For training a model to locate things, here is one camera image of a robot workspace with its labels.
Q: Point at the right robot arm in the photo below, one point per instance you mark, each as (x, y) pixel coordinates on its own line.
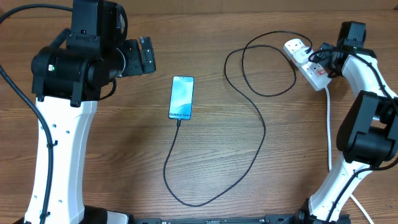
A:
(367, 138)

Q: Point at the white charger plug adapter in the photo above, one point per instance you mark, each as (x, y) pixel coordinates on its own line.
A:
(301, 56)

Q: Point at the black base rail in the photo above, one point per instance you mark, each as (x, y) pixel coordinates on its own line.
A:
(268, 219)

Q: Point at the white power strip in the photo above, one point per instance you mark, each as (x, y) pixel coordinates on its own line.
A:
(313, 72)

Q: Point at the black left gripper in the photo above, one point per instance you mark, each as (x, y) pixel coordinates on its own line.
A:
(137, 63)

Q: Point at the blue Galaxy smartphone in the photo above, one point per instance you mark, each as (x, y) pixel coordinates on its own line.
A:
(181, 98)

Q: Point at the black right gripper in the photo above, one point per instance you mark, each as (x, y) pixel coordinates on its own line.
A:
(324, 56)

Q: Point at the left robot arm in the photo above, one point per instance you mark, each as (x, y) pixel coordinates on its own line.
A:
(68, 76)

